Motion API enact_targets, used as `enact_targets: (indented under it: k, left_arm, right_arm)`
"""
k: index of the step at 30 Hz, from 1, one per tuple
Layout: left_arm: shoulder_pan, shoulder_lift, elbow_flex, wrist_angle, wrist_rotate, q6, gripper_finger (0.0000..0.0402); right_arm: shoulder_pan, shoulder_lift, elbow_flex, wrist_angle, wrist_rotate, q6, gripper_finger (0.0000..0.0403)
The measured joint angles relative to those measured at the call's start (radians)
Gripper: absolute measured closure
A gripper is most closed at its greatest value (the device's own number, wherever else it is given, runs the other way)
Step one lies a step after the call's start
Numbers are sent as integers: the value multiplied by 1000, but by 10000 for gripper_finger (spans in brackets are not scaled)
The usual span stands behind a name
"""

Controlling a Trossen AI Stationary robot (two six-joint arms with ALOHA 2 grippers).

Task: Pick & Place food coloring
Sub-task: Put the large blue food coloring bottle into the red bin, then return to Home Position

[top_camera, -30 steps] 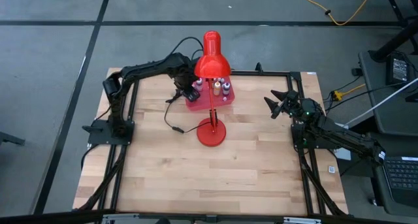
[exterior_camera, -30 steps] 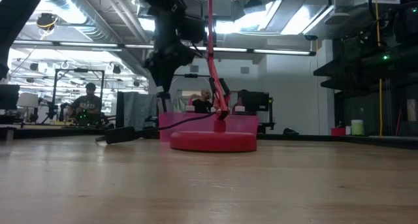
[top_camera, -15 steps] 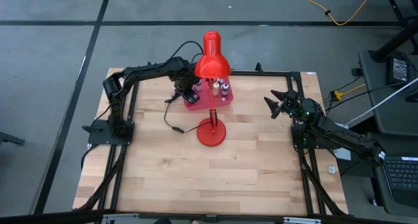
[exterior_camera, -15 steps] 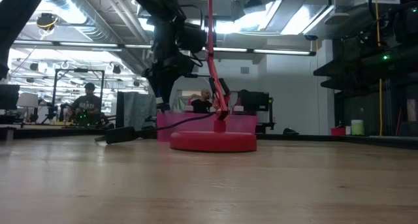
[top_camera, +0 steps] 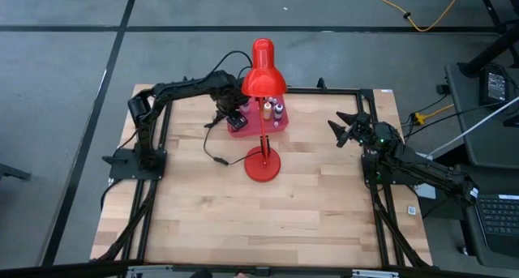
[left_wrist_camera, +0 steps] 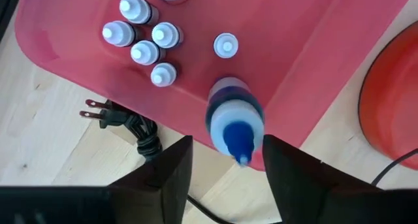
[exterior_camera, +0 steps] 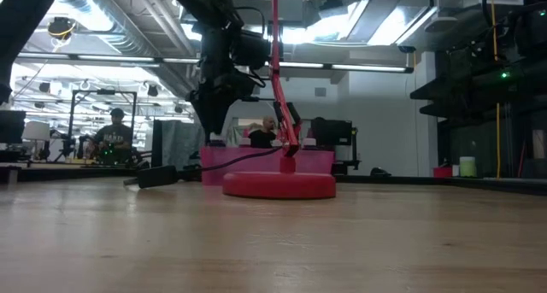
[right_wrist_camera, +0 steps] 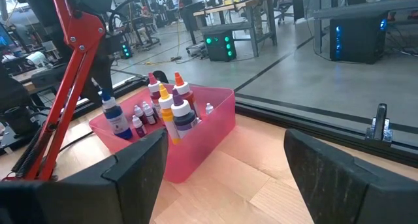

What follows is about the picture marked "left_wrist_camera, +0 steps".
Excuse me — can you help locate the black lamp power cord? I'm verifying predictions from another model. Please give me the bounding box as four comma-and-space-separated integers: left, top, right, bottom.
79, 99, 418, 224

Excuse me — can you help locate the red desk lamp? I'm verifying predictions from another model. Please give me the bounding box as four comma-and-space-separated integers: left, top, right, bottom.
358, 21, 418, 171

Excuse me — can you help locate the black aluminium table frame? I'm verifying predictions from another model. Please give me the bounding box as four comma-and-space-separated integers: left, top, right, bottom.
0, 0, 22, 44

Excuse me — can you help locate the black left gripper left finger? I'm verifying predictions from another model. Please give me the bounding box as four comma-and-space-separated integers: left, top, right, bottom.
0, 135, 195, 224

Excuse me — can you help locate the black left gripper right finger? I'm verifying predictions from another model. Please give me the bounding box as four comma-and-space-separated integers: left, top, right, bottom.
262, 134, 418, 224

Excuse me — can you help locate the pink plastic bin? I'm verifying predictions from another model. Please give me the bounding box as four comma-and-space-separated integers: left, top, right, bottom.
14, 0, 418, 171

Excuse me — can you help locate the large blue food coloring bottle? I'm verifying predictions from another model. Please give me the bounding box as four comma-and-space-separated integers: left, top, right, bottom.
204, 76, 265, 168

